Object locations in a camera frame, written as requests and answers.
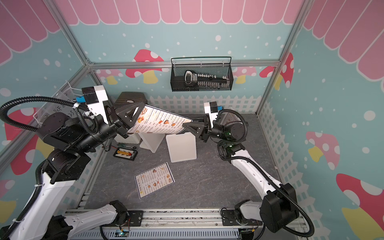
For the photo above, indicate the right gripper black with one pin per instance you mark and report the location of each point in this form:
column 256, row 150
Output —
column 198, row 128

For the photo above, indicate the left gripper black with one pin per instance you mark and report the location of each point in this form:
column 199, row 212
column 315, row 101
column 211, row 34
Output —
column 128, row 119

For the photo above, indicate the white menu stand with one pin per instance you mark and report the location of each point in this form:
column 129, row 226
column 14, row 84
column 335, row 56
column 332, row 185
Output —
column 182, row 147
column 151, row 142

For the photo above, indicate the dim sum menu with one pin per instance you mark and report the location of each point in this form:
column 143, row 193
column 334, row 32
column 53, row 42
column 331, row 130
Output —
column 153, row 180
column 156, row 121

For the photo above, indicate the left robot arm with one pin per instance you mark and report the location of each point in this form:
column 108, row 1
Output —
column 72, row 139

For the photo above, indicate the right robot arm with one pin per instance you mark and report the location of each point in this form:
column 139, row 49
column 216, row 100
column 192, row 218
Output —
column 279, row 208

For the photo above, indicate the brown lid storage box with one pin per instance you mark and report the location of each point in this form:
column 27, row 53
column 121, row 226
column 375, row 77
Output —
column 130, row 97

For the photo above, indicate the black tray with parts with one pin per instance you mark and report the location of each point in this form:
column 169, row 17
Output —
column 126, row 154

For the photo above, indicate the socket tool set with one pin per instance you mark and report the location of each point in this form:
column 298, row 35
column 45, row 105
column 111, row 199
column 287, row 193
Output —
column 201, row 81

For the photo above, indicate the small circuit board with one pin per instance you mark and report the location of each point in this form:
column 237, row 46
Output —
column 121, row 234

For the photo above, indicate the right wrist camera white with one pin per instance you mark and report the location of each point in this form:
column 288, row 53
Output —
column 212, row 109

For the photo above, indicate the green handled tool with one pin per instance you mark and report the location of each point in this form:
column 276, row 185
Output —
column 124, row 146

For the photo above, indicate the black mesh wall basket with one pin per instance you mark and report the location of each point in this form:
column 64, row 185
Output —
column 217, row 66

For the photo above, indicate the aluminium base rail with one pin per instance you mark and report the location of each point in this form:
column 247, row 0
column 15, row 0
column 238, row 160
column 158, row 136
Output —
column 192, row 224

